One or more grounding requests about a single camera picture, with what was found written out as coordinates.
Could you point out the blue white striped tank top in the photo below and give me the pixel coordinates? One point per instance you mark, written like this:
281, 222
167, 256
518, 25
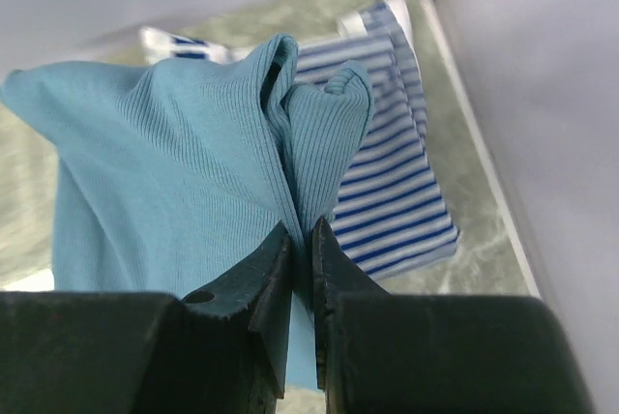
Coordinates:
391, 216

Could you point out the plain blue tank top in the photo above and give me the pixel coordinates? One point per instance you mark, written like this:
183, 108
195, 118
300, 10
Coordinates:
169, 175

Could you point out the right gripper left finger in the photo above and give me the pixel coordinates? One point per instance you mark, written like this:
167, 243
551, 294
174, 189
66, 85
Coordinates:
220, 349

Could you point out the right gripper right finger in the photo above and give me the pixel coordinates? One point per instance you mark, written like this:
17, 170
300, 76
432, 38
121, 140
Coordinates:
378, 352

